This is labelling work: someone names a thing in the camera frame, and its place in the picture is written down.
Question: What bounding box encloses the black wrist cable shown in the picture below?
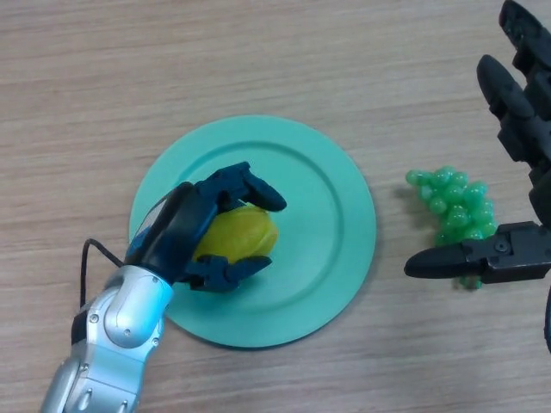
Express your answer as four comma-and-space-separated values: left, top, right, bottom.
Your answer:
542, 292, 551, 352
79, 238, 128, 313

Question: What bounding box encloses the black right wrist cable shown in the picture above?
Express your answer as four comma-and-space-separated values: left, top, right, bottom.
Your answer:
542, 292, 551, 352

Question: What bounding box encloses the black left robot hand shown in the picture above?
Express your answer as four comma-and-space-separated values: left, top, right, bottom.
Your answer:
124, 161, 288, 293

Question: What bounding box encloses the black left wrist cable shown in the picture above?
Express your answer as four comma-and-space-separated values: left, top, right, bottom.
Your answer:
79, 238, 128, 313

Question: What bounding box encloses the yellow starfruit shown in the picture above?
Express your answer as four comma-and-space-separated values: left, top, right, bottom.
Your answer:
191, 204, 280, 264

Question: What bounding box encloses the green grape bunch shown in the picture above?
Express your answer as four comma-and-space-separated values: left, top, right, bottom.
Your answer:
405, 165, 499, 290

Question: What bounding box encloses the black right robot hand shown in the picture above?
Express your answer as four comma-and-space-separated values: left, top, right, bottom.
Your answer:
403, 0, 551, 285

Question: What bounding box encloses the green round plate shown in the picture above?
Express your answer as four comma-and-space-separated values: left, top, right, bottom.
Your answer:
128, 114, 378, 348

